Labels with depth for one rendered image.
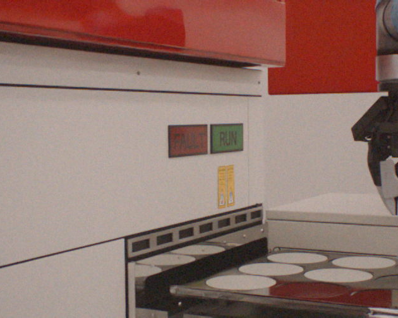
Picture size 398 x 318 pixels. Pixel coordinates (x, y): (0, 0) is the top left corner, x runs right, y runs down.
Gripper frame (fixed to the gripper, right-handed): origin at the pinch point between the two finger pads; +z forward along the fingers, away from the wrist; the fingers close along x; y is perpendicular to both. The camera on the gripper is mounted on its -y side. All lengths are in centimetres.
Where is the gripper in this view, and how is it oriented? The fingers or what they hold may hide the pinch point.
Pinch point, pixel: (392, 207)
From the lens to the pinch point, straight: 133.0
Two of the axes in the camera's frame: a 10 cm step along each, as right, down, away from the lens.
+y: 3.6, 0.4, -9.3
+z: 0.1, 10.0, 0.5
